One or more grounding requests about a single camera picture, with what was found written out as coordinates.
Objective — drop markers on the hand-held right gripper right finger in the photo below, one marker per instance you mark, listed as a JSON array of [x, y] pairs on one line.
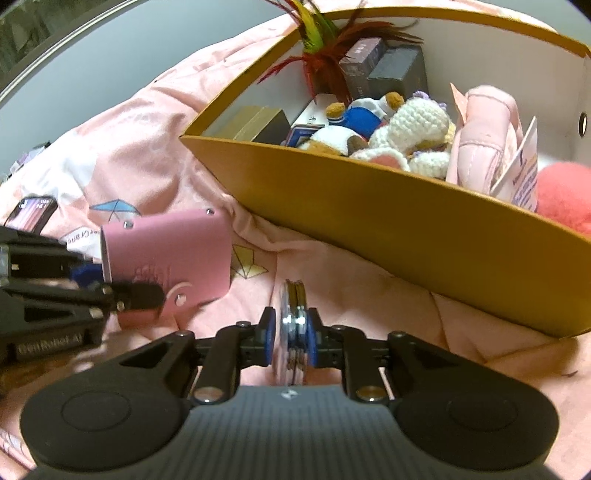
[[312, 337]]

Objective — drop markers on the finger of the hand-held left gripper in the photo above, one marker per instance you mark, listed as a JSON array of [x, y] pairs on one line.
[[138, 296], [85, 273]]

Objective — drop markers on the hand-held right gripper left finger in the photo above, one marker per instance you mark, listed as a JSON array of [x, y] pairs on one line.
[[270, 334]]

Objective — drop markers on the silver metal discs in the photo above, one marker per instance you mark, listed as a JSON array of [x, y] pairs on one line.
[[292, 318]]

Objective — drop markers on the pink card holder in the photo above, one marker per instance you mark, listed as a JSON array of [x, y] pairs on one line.
[[175, 249]]

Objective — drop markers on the yellow cardboard box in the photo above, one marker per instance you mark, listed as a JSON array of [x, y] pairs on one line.
[[392, 221]]

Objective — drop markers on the blue white plush toy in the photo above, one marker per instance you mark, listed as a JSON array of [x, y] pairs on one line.
[[360, 117]]

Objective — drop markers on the white crochet bunny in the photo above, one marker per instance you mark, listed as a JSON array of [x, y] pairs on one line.
[[415, 124]]

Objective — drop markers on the pink green fluffy pom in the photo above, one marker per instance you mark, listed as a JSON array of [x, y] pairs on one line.
[[568, 198]]

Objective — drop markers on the pink printed blanket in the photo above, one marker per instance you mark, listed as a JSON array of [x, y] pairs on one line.
[[152, 152]]

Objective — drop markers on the blue hang tag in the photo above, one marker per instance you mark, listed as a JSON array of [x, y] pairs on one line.
[[302, 136]]

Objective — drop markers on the gold gift box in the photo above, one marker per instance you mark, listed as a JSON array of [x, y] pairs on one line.
[[249, 122]]

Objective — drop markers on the white box with writing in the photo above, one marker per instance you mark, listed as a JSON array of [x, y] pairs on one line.
[[318, 108]]

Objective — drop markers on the window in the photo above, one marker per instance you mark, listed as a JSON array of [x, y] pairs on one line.
[[27, 27]]

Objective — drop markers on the pink cloth pouch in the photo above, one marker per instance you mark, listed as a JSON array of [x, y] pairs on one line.
[[480, 138]]

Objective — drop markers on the pink paper tag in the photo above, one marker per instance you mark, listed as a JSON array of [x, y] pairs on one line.
[[521, 180]]

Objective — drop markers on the mauve box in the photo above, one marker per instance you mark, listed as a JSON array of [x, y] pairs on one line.
[[362, 64]]

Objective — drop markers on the dark grey box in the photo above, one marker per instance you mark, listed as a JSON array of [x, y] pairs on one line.
[[397, 69]]

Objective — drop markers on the red green feather toy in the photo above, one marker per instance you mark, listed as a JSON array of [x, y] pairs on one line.
[[318, 50]]

